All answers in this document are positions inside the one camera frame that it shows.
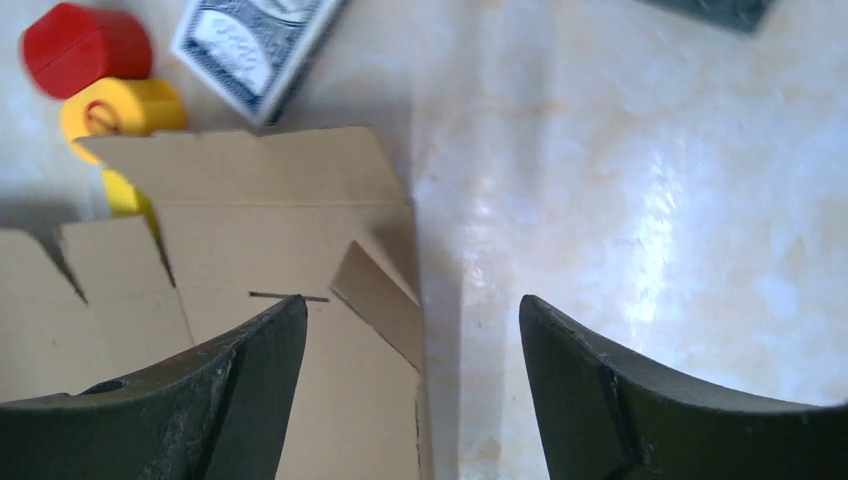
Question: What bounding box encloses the red oval plastic block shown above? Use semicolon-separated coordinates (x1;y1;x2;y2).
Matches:
19;2;153;100

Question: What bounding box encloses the blue playing card box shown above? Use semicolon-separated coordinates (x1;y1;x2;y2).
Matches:
170;0;348;127

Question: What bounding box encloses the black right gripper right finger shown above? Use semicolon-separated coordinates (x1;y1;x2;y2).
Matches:
519;295;847;479

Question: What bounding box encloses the yellow oval toy block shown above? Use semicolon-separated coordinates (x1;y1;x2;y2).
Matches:
60;77;188;165

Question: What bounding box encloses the yellow rectangular block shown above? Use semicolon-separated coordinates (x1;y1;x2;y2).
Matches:
101;168;160;239

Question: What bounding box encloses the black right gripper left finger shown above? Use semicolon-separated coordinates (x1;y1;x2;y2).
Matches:
1;295;308;479

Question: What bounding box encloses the large cardboard box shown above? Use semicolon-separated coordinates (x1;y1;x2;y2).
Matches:
1;126;432;479

